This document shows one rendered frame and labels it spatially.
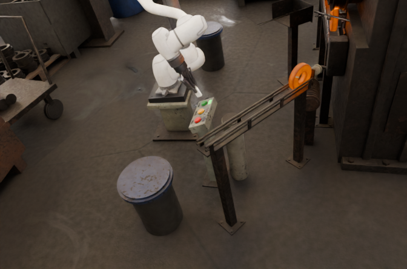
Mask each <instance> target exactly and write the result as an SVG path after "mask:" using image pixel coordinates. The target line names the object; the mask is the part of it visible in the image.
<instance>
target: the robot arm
mask: <svg viewBox="0 0 407 269"><path fill-rule="evenodd" d="M138 1H139V3H140V4H141V6H143V8H144V9H145V10H146V11H147V12H149V13H152V14H154V15H159V16H165V17H168V20H169V23H170V27H171V31H170V32H169V31H168V30H167V29H165V28H163V27H161V28H159V29H157V30H156V31H155V32H154V33H153V34H152V39H153V42H154V44H155V46H156V48H157V50H158V52H159V53H160V54H159V55H157V56H155V57H154V59H153V73H154V77H155V78H156V81H157V83H158V85H159V88H158V89H157V90H156V94H157V95H158V94H162V96H163V97H165V96H166V95H167V94H177V91H178V89H179V87H180V85H181V83H183V84H184V85H185V86H186V87H187V88H188V89H189V90H193V91H194V93H195V94H196V96H197V97H201V96H202V93H201V92H200V91H199V89H198V87H197V84H196V83H197V82H196V80H195V78H194V76H193V74H192V71H195V70H197V69H198V68H200V67H201V66H202V65H203V64H204V62H205V56H204V53H203V51H202V50H201V49H199V48H196V47H195V46H194V44H192V42H194V41H195V40H197V39H198V38H199V37H201V36H202V35H203V34H204V33H205V32H206V30H207V23H206V21H205V18H204V17H203V16H201V15H195V16H191V15H187V14H186V13H185V12H183V11H182V10H181V9H180V5H179V1H178V0H162V1H163V3H164V5H160V4H155V3H154V2H153V1H152V0H138ZM178 77H181V78H180V79H178Z"/></svg>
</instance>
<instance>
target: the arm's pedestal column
mask: <svg viewBox="0 0 407 269"><path fill-rule="evenodd" d="M195 111H196V108H192V107H191V102H190V103H189V105H188V108H174V109H160V113H161V115H162V117H161V119H160V122H159V125H158V126H157V130H156V132H155V134H154V137H153V141H196V140H197V139H199V135H198V133H194V134H192V132H191V131H190V129H189V128H188V127H189V126H190V123H191V120H192V118H193V115H194V112H195Z"/></svg>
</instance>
